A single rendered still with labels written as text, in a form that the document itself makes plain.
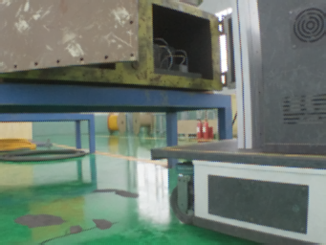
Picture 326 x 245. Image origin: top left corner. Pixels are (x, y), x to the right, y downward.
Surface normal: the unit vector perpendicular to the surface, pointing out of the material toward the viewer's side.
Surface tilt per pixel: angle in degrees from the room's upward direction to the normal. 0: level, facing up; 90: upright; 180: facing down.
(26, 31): 90
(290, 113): 90
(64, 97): 90
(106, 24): 90
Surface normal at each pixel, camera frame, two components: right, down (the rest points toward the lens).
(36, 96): 0.58, 0.00
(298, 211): -0.70, 0.03
